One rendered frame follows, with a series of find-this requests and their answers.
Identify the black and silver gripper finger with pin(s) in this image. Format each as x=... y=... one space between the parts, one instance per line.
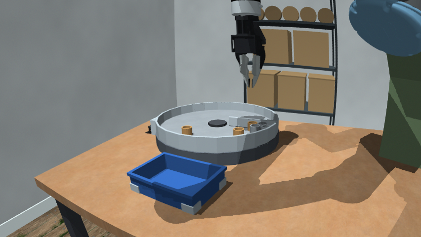
x=243 y=62
x=258 y=61

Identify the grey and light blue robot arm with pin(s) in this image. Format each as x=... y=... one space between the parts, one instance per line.
x=392 y=26

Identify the blue open crate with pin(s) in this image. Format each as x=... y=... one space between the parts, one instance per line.
x=183 y=183

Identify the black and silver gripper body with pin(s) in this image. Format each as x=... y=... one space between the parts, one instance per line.
x=246 y=41

